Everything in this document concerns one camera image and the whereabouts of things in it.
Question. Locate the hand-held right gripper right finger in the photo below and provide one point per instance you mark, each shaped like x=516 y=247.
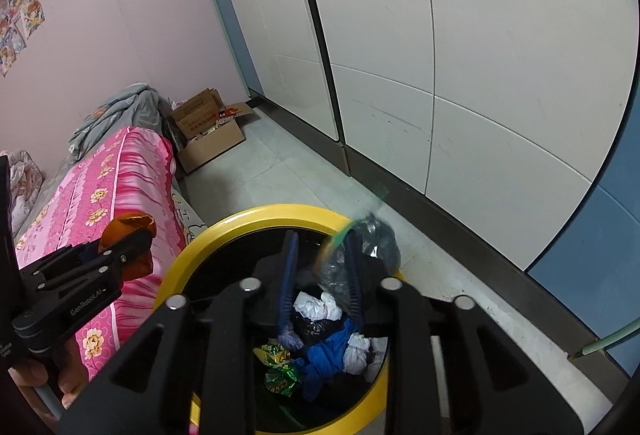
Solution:
x=354 y=285

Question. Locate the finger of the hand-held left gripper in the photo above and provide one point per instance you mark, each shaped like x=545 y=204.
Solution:
x=91 y=251
x=132 y=242

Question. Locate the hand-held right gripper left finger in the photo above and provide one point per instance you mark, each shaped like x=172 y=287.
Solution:
x=290 y=280

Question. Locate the orange peel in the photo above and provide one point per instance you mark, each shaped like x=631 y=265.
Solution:
x=125 y=220

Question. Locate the white tissue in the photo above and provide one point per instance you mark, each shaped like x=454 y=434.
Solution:
x=315 y=305
x=362 y=355

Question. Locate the small green carton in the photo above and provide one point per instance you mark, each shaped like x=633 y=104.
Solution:
x=336 y=240

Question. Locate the black plastic bag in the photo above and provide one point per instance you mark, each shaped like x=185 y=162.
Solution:
x=317 y=327

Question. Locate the purple foam fruit net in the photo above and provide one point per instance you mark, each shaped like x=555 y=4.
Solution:
x=290 y=340

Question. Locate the blue plastic bag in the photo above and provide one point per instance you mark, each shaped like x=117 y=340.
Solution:
x=325 y=355

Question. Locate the yellow round bin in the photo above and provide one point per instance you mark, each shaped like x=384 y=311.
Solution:
x=240 y=222

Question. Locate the yellow green snack bag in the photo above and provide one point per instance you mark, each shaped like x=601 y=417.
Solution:
x=280 y=375

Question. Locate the person's left hand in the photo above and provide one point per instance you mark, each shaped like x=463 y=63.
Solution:
x=30 y=372

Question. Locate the black bin liner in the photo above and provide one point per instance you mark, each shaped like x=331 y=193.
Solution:
x=372 y=240

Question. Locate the white printed bed sheet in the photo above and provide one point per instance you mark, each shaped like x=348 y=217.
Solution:
x=187 y=215

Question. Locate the pink floral blanket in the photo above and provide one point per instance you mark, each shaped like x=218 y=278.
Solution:
x=90 y=185

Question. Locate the folded floral quilt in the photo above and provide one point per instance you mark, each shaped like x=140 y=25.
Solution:
x=22 y=185

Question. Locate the open cardboard box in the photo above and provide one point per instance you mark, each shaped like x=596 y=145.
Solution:
x=215 y=150

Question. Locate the grey flower print cloth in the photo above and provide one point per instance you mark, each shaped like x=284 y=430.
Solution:
x=115 y=115

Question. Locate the red print cardboard box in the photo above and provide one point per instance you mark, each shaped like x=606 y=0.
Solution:
x=195 y=115

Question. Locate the colourful snack packets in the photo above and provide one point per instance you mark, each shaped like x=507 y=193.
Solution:
x=225 y=114

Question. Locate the white wardrobe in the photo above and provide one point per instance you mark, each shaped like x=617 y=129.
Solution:
x=450 y=65

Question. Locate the cartoon wall stickers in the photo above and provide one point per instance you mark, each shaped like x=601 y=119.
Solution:
x=30 y=12

